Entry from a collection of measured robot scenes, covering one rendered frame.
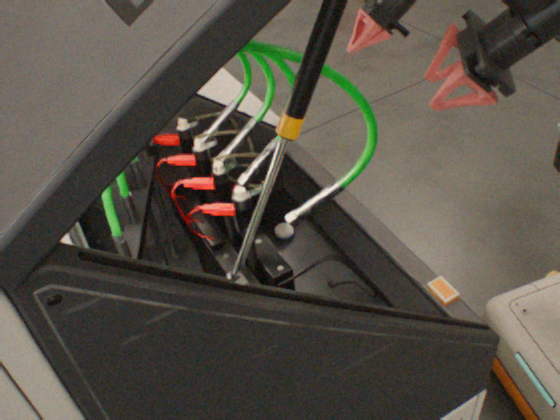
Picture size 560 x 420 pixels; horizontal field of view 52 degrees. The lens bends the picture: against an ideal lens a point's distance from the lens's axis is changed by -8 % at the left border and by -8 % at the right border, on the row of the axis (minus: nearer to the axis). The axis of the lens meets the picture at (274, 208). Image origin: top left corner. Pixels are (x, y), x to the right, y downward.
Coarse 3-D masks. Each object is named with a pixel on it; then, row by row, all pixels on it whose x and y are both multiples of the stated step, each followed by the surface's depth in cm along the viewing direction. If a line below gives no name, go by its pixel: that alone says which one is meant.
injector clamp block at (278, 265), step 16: (176, 208) 123; (192, 224) 115; (224, 224) 119; (192, 240) 121; (224, 240) 110; (240, 240) 112; (256, 240) 110; (208, 256) 113; (224, 256) 107; (272, 256) 106; (208, 272) 120; (224, 272) 105; (272, 272) 104; (288, 272) 104; (288, 288) 106
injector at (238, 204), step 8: (248, 192) 96; (240, 200) 95; (248, 200) 95; (240, 208) 96; (248, 208) 96; (240, 216) 97; (248, 216) 97; (240, 224) 98; (248, 224) 98; (248, 256) 104; (256, 256) 104; (256, 264) 105; (256, 272) 106
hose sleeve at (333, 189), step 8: (336, 184) 86; (320, 192) 87; (328, 192) 86; (336, 192) 86; (312, 200) 88; (320, 200) 87; (328, 200) 87; (296, 208) 89; (304, 208) 88; (312, 208) 88; (296, 216) 89; (304, 216) 89
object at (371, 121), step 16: (256, 48) 71; (272, 48) 71; (288, 48) 72; (336, 80) 75; (352, 96) 77; (368, 112) 78; (368, 128) 80; (368, 144) 82; (368, 160) 83; (352, 176) 85; (112, 208) 84; (112, 224) 86
